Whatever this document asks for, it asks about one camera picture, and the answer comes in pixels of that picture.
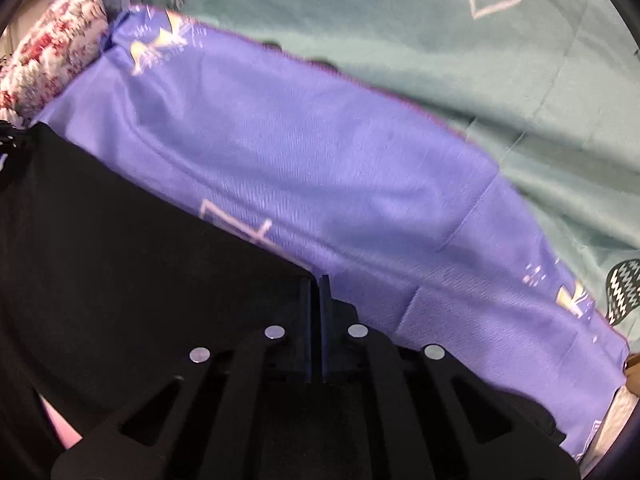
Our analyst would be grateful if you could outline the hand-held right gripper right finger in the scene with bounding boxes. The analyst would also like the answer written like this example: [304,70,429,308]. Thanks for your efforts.
[319,275,581,480]

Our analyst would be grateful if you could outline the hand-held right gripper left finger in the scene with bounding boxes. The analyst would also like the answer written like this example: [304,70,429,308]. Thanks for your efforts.
[50,272,318,480]

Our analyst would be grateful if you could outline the black pants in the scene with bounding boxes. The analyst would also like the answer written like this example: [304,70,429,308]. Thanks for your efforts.
[0,122,568,480]

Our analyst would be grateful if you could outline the purple printed bed sheet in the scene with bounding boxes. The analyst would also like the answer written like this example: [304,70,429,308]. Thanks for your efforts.
[32,4,628,463]

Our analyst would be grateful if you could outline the green printed quilt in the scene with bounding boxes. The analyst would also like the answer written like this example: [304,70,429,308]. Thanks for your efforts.
[130,0,640,341]

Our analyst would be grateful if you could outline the floral pillow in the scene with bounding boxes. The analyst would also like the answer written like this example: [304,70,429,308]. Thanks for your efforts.
[0,0,111,128]

